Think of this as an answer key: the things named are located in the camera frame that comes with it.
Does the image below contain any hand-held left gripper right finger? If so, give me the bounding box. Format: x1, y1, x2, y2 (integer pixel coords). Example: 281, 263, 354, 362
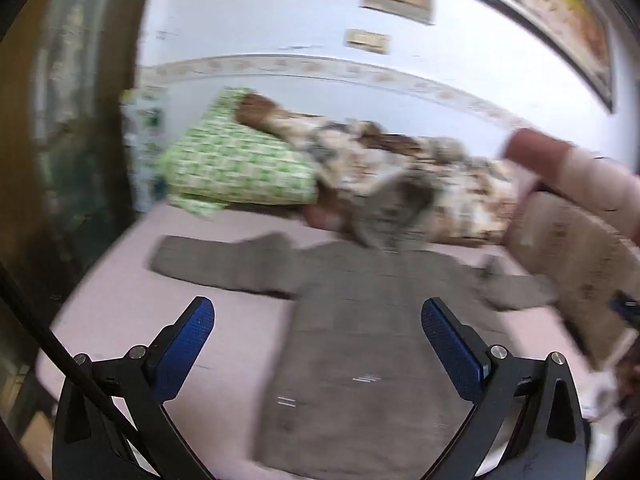
421, 296, 591, 480

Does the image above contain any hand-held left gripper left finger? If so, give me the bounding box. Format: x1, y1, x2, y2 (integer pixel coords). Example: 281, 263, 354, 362
52, 296, 216, 480

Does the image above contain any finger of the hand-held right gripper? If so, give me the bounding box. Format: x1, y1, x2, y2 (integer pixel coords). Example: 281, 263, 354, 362
609, 291, 640, 331

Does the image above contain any grey quilted hooded jacket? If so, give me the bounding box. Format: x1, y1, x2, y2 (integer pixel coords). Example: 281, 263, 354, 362
147, 170, 558, 480

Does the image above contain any striped sofa cushion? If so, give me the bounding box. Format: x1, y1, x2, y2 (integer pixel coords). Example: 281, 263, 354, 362
505, 192, 640, 366

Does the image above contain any pink sofa armrest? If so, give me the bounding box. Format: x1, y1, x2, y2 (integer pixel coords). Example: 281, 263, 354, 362
502, 127, 640, 246

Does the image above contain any green white checked pillow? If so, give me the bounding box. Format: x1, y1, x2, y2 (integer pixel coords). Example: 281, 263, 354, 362
155, 87, 321, 221

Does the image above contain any leaf print blanket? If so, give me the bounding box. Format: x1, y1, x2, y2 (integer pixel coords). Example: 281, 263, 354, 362
235, 92, 521, 248

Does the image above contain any clear plastic bag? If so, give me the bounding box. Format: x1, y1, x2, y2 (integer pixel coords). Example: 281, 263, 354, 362
120, 87, 168, 211

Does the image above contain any wooden door with glass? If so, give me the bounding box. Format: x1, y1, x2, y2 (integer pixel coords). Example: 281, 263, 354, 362
0, 0, 161, 441

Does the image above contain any black cable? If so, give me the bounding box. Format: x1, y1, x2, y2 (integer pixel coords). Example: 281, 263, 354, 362
0, 265, 156, 480

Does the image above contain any framed wall painting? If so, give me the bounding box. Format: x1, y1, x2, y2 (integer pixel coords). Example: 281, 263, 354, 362
434, 0, 615, 113

